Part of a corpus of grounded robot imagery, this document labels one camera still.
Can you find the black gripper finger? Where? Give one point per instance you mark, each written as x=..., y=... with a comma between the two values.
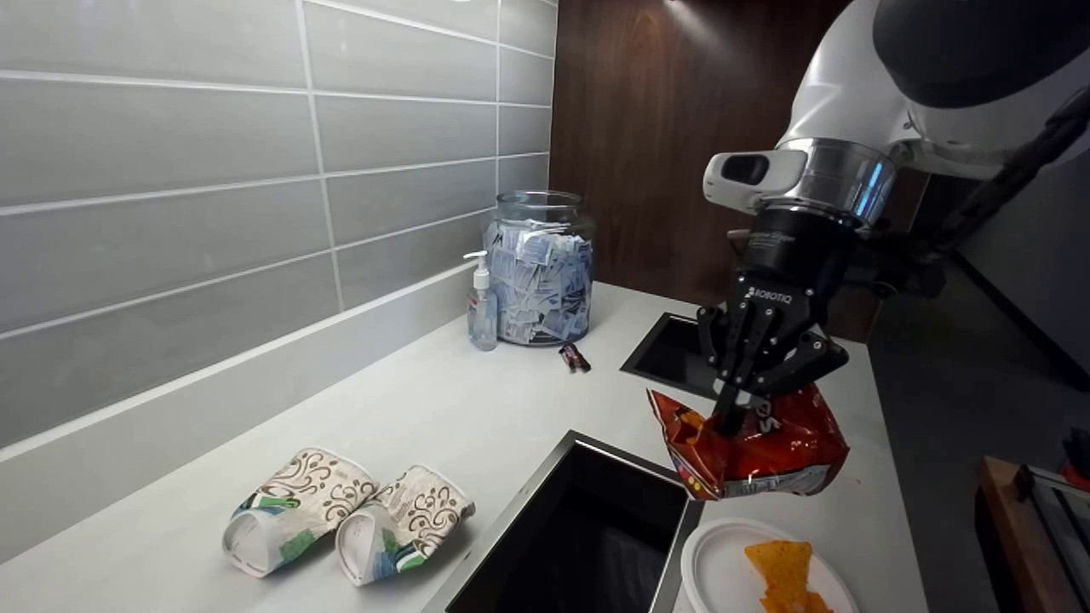
x=773, y=409
x=731, y=409

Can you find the small dark snack wrapper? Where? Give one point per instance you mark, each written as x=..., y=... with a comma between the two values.
x=572, y=355

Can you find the orange Doritos chips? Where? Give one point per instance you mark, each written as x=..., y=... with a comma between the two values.
x=784, y=573

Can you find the glass jar of packets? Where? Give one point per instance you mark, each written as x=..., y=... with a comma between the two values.
x=540, y=277

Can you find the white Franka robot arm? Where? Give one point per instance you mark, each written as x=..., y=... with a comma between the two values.
x=908, y=78

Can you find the red Doritos chip bag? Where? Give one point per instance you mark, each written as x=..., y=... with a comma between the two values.
x=770, y=455

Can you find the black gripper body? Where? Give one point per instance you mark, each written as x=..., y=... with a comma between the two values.
x=776, y=306

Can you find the wooden edged furniture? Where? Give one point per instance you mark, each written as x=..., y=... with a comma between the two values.
x=1010, y=532

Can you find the patterned paper cup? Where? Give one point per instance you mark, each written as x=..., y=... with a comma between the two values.
x=404, y=521
x=295, y=504

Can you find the white round plate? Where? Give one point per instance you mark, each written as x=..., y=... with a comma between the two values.
x=718, y=565

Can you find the small clear sanitizer bottle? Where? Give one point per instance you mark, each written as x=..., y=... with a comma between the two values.
x=486, y=312

